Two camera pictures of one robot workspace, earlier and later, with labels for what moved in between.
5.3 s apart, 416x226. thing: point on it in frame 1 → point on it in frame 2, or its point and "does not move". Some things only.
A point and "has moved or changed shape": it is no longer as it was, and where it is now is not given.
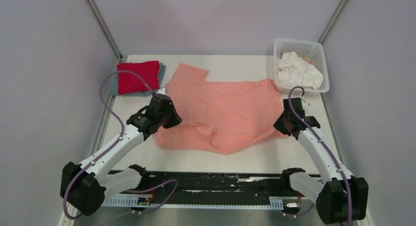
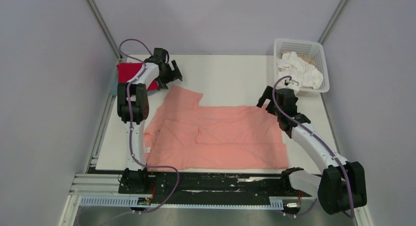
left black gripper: x=176 y=120 → x=174 y=75
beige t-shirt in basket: x=302 y=56 does not move
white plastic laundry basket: x=300 y=63 does not move
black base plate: x=219 y=186 does not move
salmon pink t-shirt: x=221 y=117 has moved or changed shape
